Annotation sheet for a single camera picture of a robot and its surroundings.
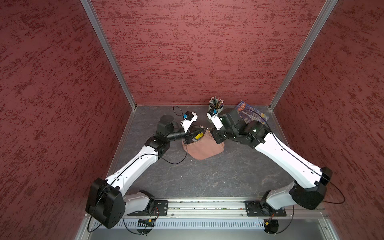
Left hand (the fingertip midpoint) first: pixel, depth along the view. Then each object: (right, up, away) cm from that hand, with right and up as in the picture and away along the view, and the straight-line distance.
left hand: (201, 130), depth 72 cm
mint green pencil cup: (+13, +15, +32) cm, 37 cm away
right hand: (+6, -1, -1) cm, 6 cm away
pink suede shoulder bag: (+2, -10, +9) cm, 14 cm away
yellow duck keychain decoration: (-1, -4, +8) cm, 9 cm away
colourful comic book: (+39, +10, +44) cm, 60 cm away
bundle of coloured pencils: (+11, +18, +31) cm, 38 cm away
